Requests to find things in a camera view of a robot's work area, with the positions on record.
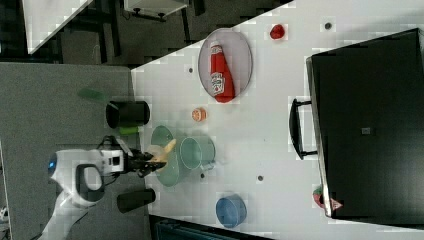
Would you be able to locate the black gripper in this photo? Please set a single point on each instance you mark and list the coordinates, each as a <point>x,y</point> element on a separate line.
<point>139,162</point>

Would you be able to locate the peeled plush banana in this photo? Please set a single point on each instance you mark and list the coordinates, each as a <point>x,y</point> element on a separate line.
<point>160,154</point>

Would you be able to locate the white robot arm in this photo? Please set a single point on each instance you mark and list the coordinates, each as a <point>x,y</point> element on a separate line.
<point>80,173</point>

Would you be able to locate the light green mug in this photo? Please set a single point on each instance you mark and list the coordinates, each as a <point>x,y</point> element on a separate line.
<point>198,152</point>

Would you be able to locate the light green bowl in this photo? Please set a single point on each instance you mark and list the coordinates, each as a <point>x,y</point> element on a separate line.
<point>175,171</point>

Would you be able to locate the teal crate at bottom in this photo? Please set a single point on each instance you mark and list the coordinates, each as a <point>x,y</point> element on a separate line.
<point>174,230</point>

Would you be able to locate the orange round toy fruit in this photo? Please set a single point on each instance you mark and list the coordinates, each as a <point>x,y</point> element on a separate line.
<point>199,114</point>

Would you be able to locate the blue bowl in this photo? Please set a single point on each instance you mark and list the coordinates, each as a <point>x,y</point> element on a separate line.
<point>231,211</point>

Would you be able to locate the red ketchup bottle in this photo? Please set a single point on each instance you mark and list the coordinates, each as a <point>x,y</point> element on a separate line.
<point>221,78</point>

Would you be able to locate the white cart with casters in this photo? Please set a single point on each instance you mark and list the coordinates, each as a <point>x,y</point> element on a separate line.
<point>154,8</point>

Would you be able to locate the red green toy behind oven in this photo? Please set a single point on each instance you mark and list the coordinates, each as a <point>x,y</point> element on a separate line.
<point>318,197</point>

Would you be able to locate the white side table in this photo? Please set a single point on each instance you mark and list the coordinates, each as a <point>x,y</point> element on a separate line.
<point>44,18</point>

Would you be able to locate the red strawberry toy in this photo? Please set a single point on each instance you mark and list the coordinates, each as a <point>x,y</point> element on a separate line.
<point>277,32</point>

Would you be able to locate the black cylinder post lower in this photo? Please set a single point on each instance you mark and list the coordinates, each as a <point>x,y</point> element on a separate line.
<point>127,202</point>

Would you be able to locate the black cylinder post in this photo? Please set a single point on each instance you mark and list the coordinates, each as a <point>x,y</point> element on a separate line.
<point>127,202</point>
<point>127,114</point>

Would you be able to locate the black cylinder post upper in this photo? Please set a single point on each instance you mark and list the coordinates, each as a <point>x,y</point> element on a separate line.
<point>127,114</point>

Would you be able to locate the black oven door handle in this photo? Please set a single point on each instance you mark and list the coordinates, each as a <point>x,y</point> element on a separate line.
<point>295,129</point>

